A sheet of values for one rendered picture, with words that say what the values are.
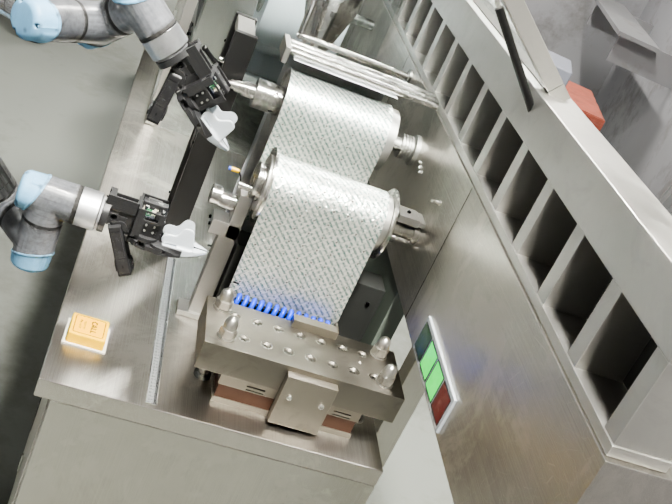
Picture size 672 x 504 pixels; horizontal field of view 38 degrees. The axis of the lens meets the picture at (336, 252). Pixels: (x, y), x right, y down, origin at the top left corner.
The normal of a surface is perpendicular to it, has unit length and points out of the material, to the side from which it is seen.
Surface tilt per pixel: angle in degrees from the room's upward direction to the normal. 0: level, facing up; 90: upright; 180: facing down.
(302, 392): 90
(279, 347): 0
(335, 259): 90
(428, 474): 0
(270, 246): 90
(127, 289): 0
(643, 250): 90
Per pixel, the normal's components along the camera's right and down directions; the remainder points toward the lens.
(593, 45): -0.14, 0.40
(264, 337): 0.38, -0.83
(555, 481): -0.92, -0.30
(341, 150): 0.07, 0.51
